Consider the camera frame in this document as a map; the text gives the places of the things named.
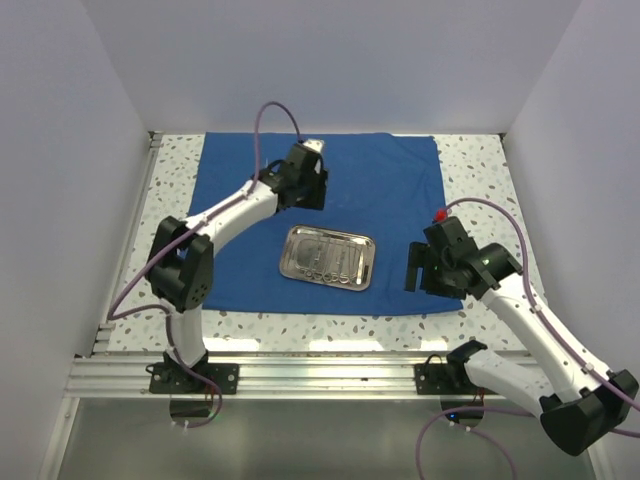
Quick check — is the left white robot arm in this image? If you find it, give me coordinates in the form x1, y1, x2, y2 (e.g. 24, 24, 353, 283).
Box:
145, 139, 328, 393

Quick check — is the steel instrument tray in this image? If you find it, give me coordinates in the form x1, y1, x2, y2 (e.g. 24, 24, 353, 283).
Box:
279, 224, 376, 292

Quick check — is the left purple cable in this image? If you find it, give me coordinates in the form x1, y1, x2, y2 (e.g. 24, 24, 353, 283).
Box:
106, 102, 306, 429

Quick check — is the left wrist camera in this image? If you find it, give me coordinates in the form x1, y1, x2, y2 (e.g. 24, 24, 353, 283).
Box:
301, 138, 325, 155

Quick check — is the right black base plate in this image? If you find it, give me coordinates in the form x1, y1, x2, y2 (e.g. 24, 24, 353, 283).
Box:
413, 354, 493, 396

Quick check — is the blue surgical cloth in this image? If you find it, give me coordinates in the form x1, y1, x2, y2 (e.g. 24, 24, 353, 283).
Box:
185, 131, 464, 317

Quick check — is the purple cable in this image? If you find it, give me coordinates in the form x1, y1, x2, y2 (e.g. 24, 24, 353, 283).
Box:
106, 102, 306, 429
416, 197, 640, 480

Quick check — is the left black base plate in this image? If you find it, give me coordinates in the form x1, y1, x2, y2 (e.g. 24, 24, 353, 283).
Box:
145, 362, 240, 395

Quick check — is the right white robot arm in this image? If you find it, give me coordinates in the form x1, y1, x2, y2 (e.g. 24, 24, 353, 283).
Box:
405, 216, 639, 456

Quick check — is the aluminium mounting rail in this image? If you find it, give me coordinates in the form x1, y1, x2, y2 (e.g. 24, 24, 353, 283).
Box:
64, 349, 531, 400

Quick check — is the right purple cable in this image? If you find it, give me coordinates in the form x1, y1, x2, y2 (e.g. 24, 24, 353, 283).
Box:
416, 197, 640, 480

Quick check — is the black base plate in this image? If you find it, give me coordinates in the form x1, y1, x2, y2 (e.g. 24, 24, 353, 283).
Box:
413, 354, 493, 396
145, 362, 240, 395

